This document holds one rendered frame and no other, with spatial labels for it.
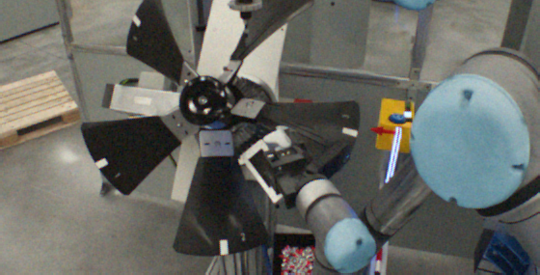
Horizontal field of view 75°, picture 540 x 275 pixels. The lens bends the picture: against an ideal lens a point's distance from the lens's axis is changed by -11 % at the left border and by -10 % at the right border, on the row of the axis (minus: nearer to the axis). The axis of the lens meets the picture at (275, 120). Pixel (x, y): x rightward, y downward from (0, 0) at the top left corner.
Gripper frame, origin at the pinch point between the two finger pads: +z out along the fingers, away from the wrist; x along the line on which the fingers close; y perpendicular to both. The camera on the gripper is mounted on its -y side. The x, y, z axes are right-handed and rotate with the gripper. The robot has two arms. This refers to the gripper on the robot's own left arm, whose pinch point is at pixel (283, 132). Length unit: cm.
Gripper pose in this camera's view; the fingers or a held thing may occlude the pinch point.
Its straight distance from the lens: 84.7
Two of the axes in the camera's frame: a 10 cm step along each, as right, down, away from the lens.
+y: -9.3, 2.7, -2.5
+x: 1.0, 8.3, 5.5
